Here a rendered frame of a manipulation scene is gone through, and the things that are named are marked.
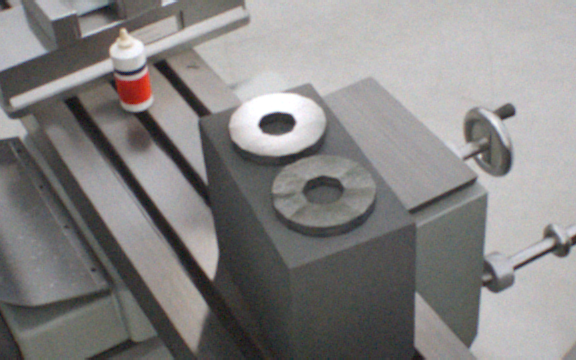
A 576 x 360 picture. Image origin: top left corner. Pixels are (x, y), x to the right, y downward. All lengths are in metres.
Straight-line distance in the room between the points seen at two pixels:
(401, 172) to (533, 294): 0.92
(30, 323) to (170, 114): 0.30
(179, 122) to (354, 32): 1.80
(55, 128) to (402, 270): 0.56
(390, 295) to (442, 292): 0.67
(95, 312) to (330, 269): 0.46
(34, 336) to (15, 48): 0.36
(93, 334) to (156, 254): 0.19
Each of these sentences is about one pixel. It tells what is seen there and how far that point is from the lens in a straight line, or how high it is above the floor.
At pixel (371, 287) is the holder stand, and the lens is 0.99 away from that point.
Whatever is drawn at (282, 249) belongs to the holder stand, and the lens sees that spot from 0.95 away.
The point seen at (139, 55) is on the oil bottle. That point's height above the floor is 1.04.
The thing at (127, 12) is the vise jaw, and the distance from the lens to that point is 1.44.
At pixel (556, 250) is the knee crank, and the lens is 1.80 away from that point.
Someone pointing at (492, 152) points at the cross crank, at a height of 0.65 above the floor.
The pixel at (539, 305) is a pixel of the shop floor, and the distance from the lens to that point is 2.43.
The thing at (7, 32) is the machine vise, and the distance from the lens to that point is 1.47.
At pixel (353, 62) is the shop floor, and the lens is 3.03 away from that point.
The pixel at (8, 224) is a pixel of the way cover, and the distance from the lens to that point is 1.38.
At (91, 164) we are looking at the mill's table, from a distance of 1.34.
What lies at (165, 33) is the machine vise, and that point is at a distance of 1.48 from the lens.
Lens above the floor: 1.83
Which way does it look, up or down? 43 degrees down
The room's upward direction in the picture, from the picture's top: 5 degrees counter-clockwise
